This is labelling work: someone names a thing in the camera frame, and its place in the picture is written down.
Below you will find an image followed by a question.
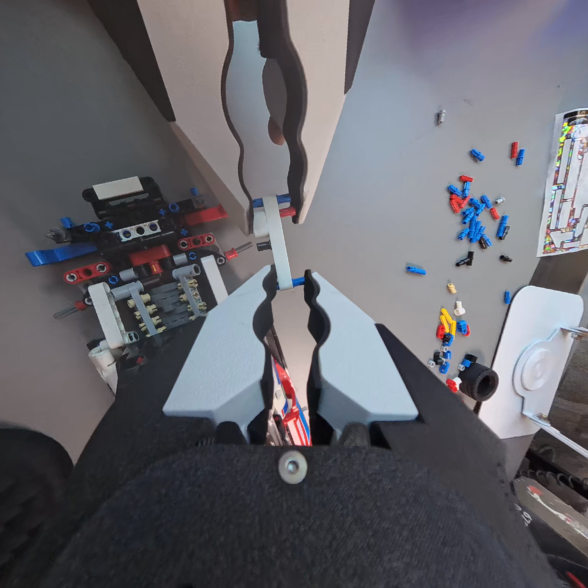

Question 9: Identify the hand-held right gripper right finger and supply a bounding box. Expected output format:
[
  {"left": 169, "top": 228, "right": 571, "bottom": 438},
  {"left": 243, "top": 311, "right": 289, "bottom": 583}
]
[{"left": 304, "top": 269, "right": 420, "bottom": 433}]

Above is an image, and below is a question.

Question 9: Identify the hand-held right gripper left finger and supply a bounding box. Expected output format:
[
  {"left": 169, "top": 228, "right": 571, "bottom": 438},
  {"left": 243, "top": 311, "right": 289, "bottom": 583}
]
[{"left": 163, "top": 265, "right": 278, "bottom": 431}]

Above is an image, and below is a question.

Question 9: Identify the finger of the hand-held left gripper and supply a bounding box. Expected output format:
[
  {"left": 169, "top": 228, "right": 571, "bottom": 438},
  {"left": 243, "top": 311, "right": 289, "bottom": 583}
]
[
  {"left": 255, "top": 0, "right": 350, "bottom": 226},
  {"left": 138, "top": 0, "right": 254, "bottom": 236}
]

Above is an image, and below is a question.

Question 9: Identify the toy brick car model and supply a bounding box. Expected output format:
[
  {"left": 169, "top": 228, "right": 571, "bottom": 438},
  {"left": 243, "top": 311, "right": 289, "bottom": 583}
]
[{"left": 25, "top": 176, "right": 314, "bottom": 447}]

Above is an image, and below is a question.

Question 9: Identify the white brick beam assembly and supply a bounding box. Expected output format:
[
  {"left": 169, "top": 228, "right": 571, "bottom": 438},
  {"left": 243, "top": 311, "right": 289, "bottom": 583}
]
[{"left": 250, "top": 193, "right": 306, "bottom": 293}]

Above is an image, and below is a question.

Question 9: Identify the grey desk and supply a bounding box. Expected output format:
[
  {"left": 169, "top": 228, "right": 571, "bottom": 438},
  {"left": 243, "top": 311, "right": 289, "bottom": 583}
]
[{"left": 0, "top": 0, "right": 588, "bottom": 465}]

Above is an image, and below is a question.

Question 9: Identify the black rubber toy tire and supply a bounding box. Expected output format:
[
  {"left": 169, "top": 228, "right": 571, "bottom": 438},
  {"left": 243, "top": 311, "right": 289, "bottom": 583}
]
[{"left": 459, "top": 354, "right": 500, "bottom": 401}]

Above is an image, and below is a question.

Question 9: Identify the white panel with round cap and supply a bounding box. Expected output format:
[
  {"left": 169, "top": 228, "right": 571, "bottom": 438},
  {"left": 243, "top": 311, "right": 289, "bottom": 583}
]
[{"left": 478, "top": 285, "right": 585, "bottom": 440}]

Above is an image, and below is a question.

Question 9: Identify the pile of blue red pins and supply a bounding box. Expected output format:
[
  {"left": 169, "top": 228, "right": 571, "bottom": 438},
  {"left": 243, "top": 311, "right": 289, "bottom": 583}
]
[{"left": 447, "top": 141, "right": 526, "bottom": 252}]

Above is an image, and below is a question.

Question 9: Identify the dark printed object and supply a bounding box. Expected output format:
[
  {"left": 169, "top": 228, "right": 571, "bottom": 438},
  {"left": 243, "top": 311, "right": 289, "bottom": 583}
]
[{"left": 510, "top": 475, "right": 588, "bottom": 588}]

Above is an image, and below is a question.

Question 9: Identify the shiny sticker sheet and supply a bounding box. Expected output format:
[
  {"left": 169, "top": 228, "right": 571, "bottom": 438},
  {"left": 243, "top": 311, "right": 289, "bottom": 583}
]
[{"left": 537, "top": 108, "right": 588, "bottom": 256}]

